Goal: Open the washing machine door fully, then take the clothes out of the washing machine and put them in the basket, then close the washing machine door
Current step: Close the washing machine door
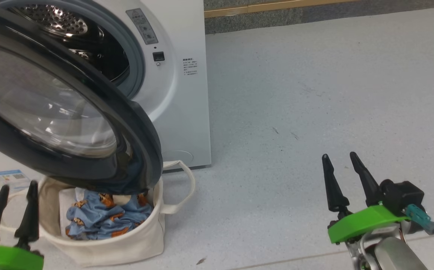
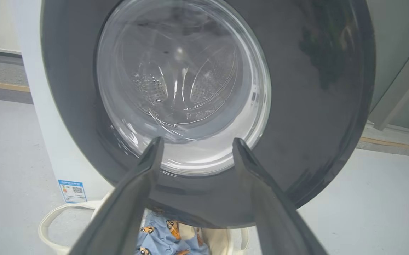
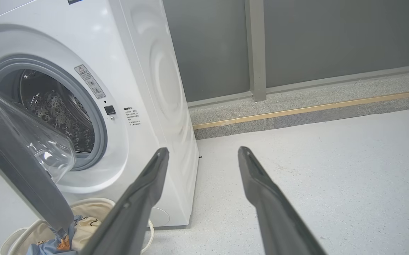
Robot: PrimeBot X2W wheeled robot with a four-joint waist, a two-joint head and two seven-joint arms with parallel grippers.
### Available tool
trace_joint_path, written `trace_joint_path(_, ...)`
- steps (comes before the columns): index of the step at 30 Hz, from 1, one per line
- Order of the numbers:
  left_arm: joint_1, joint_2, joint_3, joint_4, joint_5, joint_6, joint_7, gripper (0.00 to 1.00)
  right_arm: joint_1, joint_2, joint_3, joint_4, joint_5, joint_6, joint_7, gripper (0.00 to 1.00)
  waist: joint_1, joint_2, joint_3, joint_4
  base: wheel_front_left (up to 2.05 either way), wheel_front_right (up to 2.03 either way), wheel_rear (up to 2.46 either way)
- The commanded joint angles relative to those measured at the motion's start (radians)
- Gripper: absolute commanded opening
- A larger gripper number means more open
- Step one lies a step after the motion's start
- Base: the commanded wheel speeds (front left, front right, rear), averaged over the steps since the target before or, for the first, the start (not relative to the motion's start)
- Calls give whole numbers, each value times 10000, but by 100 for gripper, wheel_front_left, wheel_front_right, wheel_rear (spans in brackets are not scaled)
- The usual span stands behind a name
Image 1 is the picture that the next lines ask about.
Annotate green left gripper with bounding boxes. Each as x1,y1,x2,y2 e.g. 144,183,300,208
0,180,45,270

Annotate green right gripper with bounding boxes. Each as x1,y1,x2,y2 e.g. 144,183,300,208
322,151,410,245

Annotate blue patterned clothing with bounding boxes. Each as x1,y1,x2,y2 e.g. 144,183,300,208
65,187,154,240

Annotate dark washing machine door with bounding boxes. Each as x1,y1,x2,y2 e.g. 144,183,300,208
0,3,164,195

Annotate cream canvas laundry basket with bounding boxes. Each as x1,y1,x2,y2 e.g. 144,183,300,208
0,160,196,267

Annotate white front-load washing machine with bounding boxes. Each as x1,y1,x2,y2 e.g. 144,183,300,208
0,0,212,188

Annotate stainless steel washing machine drum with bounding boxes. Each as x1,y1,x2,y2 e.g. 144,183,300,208
9,4,130,83

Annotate blue energy label sticker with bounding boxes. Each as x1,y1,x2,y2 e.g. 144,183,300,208
0,169,32,192

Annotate round filter cover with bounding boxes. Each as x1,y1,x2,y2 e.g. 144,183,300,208
163,150,194,165

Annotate grey warning sticker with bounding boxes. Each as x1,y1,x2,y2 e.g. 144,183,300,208
126,8,159,45

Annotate right teal-plug camera cable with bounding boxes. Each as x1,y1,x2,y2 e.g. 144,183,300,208
405,204,434,259

